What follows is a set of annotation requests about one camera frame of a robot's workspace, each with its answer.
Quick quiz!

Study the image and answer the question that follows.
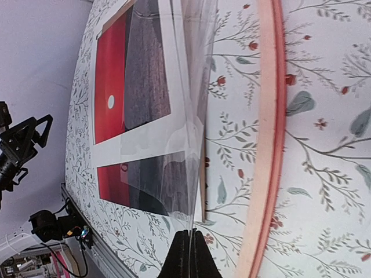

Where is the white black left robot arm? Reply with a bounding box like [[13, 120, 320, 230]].
[[1, 115, 53, 192]]

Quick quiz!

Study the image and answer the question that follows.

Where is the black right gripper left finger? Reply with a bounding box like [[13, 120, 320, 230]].
[[158, 231, 190, 278]]

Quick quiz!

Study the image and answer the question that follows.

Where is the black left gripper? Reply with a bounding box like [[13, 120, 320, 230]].
[[1, 114, 53, 185]]

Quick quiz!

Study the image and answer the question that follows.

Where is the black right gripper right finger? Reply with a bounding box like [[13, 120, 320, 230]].
[[190, 229, 222, 278]]

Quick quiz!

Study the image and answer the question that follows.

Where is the aluminium front rail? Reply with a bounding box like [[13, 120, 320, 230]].
[[61, 183, 137, 278]]

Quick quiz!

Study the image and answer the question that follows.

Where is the red wooden picture frame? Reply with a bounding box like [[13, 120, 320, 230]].
[[235, 1, 287, 277]]

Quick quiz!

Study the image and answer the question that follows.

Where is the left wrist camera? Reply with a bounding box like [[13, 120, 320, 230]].
[[0, 101, 12, 128]]

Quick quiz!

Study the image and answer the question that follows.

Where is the brown backing board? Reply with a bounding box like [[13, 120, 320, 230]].
[[101, 0, 210, 224]]

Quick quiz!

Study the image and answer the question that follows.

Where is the white mat board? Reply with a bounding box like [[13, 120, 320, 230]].
[[91, 0, 203, 171]]

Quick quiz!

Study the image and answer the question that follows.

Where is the floral patterned table mat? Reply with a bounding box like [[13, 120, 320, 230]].
[[66, 1, 370, 277]]

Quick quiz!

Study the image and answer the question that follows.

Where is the red grey photo print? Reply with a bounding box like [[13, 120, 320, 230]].
[[94, 0, 201, 217]]

